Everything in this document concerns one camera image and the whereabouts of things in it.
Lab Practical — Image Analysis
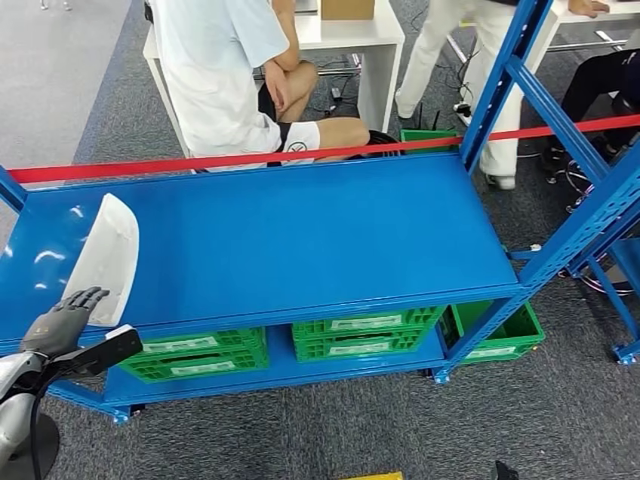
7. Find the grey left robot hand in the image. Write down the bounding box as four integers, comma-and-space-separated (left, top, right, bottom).
19, 286, 111, 359

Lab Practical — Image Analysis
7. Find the white curved plastic part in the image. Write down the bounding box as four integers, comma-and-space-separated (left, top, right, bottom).
60, 192, 140, 329

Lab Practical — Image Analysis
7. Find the blue metal shelf rack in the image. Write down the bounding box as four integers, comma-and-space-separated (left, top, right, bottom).
507, 235, 640, 367
0, 0, 640, 425

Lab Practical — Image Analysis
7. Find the black stanchion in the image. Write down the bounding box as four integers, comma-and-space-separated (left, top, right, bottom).
0, 411, 61, 480

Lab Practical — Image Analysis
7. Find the red barrier belt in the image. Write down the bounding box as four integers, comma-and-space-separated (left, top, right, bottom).
5, 113, 640, 185

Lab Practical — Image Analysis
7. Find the person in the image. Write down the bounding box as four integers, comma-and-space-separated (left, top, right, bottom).
395, 0, 526, 192
542, 47, 640, 177
143, 0, 372, 172

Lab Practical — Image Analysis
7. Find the yellow floor tape square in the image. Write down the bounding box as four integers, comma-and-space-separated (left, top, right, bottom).
340, 470, 404, 480

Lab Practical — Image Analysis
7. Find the black round stool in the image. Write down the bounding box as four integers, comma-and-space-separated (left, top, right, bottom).
367, 129, 406, 157

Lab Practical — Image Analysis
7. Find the brown cardboard box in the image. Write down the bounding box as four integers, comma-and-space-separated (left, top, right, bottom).
320, 0, 376, 20

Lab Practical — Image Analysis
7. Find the black router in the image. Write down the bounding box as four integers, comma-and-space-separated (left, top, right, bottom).
414, 100, 444, 130

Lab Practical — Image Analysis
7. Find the green open plastic crate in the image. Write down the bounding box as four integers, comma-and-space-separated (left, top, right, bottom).
438, 299, 546, 366

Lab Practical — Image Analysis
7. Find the black stool chrome base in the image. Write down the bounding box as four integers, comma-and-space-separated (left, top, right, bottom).
545, 148, 640, 217

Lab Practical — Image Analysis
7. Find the chrome round base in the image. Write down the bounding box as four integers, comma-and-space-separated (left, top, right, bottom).
580, 264, 636, 297

